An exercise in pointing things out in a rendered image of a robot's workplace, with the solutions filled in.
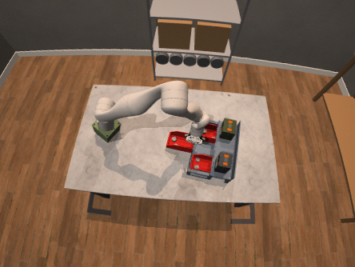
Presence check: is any olive green tool case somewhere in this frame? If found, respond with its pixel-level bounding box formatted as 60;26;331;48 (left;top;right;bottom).
219;118;237;141

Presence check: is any black tool case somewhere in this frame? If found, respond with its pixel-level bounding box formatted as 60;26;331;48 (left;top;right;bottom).
214;152;233;173

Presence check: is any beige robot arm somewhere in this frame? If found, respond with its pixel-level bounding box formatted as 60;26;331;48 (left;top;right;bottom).
94;81;210;145

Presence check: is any grey metal shelf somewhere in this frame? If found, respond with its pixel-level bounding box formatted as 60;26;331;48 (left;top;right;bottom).
184;120;241;183

